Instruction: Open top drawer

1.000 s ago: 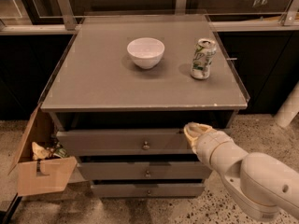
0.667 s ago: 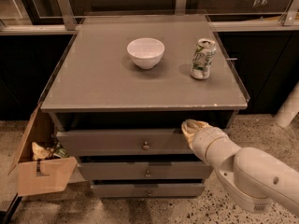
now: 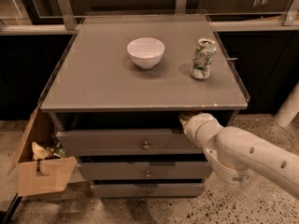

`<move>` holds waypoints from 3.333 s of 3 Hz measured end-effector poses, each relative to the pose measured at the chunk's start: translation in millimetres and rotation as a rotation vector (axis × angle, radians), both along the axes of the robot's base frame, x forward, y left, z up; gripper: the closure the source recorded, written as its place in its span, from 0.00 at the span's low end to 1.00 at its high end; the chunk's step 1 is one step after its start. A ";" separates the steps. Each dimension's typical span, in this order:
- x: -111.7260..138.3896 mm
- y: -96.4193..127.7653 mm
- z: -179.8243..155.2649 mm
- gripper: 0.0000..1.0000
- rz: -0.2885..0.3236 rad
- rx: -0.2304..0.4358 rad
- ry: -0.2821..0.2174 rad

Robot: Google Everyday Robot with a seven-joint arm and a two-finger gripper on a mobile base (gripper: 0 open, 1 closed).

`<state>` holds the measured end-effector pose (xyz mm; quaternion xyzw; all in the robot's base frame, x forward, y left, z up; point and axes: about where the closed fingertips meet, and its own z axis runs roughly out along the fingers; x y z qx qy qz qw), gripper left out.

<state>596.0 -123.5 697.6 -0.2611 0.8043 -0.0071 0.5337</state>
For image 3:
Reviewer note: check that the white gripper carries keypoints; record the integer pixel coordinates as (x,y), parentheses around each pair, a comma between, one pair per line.
(193,125)

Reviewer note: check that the grey top drawer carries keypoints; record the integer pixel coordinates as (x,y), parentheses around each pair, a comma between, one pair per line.
(126,142)

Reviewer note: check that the grey drawer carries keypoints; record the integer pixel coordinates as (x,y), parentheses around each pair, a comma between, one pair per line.
(145,170)
(148,190)
(126,142)

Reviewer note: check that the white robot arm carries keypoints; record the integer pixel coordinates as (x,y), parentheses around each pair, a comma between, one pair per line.
(234,153)

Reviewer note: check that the grey bottom drawer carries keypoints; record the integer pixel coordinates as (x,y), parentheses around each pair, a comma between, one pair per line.
(148,190)

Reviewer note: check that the grey drawer cabinet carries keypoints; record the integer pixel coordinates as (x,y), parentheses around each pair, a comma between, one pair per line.
(98,87)

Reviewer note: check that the grey middle drawer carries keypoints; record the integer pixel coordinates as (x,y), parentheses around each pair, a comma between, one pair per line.
(145,170)

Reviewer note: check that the green white soda can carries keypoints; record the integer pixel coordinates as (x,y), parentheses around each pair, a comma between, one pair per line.
(205,50)

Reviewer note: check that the white ceramic bowl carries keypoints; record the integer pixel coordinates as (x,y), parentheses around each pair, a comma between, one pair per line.
(146,52)

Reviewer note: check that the green crumpled wrapper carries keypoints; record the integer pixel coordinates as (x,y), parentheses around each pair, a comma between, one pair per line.
(59,152)

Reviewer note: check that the crumpled paper trash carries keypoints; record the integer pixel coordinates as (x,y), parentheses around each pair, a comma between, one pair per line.
(40,153)

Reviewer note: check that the brown cardboard box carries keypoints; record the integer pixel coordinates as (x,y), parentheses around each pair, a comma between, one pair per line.
(39,177)

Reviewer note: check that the middle metal railing post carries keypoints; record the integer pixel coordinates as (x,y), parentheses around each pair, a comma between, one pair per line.
(180,6)

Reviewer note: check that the metal railing post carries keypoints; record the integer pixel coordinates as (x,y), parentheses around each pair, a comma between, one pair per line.
(180,6)
(289,15)
(70,22)

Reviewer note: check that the right metal railing post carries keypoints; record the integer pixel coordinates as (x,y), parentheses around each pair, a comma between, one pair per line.
(289,15)

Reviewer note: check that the left metal railing post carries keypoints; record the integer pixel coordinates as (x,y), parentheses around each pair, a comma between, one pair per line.
(70,22)

